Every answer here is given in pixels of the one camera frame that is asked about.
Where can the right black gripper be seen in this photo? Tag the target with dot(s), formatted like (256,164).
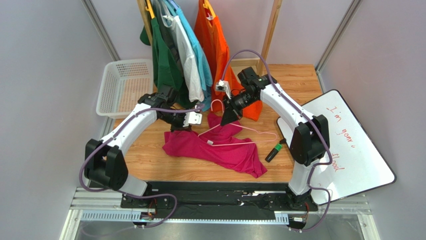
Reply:
(231,107)

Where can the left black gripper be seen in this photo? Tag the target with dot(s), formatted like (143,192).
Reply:
(180,127)

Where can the magenta t shirt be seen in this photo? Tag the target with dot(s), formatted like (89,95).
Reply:
(219,145)

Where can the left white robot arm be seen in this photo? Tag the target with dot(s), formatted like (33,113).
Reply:
(105,162)

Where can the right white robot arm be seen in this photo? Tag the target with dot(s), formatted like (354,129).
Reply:
(306,135)

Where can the white t shirt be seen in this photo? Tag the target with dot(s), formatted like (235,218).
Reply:
(189,63)

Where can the green t shirt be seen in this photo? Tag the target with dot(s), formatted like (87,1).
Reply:
(166,71)

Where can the light blue t shirt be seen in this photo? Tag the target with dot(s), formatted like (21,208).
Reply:
(206,78)

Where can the grey t shirt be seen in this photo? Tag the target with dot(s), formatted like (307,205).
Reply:
(165,21)

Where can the orange t shirt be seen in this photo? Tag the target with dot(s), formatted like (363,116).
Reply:
(209,33)

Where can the yellow hanger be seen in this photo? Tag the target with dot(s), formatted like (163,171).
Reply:
(150,9)

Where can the green black highlighter marker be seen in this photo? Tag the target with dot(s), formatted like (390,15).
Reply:
(273,152)

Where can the white plastic laundry basket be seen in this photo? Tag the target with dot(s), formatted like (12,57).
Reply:
(123,83)

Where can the wooden clothes rack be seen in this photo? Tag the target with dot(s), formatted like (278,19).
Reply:
(246,24)

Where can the white whiteboard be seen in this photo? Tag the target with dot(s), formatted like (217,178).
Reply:
(356,165)

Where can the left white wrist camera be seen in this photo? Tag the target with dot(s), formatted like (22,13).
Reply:
(192,119)

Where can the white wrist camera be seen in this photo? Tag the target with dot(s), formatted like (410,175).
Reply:
(192,119)
(224,87)

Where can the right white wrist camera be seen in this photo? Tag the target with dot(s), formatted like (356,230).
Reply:
(224,87)

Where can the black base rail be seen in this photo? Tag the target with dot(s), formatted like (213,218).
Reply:
(193,200)

